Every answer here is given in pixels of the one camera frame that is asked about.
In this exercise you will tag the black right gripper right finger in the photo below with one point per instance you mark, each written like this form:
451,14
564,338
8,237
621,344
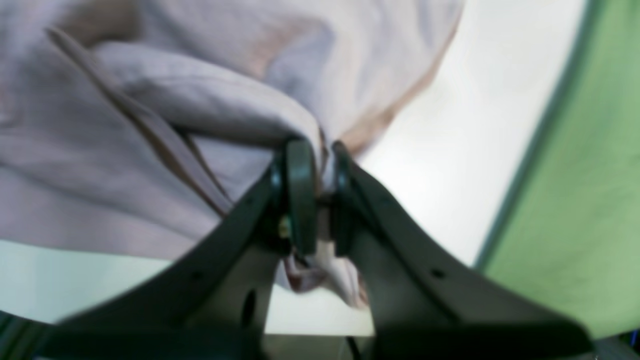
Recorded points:
426,304

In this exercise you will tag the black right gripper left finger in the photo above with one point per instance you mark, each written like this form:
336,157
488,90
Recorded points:
211,304

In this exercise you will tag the mauve t-shirt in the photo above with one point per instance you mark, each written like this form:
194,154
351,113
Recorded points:
133,127

